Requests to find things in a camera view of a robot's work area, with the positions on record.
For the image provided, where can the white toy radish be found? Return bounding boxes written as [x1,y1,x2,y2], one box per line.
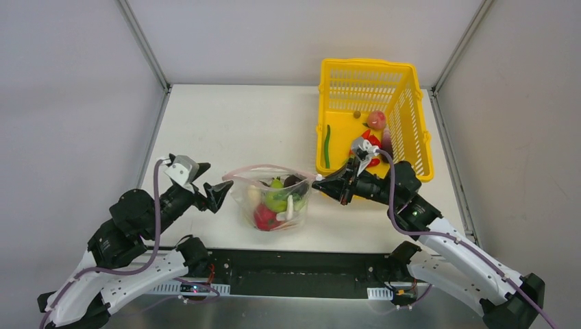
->
[276,195,295,222]
[291,188,310,212]

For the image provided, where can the dark toy avocado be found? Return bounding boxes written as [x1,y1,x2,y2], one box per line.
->
[283,175,305,188]

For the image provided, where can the red toy bell pepper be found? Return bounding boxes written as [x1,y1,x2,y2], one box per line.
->
[253,204,283,232]

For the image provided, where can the clear pink zip top bag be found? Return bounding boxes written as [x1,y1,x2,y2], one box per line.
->
[222,164,322,232]

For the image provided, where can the green toy apple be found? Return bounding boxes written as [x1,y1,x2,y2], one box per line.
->
[264,178,288,213]

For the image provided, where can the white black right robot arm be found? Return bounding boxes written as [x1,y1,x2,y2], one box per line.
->
[312,158,547,328]

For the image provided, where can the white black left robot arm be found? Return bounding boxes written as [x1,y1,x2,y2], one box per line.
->
[37,154,234,328]

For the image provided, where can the red toy strawberry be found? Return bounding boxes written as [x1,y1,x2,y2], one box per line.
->
[367,135,382,148]

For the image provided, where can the purple toy eggplant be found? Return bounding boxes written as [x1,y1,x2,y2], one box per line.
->
[381,125,394,160]

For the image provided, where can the green toy bean pod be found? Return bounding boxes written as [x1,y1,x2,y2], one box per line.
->
[323,125,331,169]

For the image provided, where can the toy peach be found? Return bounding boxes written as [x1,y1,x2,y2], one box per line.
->
[366,110,387,131]

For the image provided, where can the yellow plastic basket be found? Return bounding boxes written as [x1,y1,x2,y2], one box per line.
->
[315,58,434,182]

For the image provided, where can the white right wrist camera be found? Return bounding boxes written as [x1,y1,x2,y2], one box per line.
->
[351,137,380,176]

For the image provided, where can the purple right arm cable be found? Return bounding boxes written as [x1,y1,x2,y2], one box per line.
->
[374,147,560,329]

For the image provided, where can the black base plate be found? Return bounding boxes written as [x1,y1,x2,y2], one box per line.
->
[186,249,414,299]

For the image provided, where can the aluminium frame rail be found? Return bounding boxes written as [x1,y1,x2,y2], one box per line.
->
[428,256,506,289]

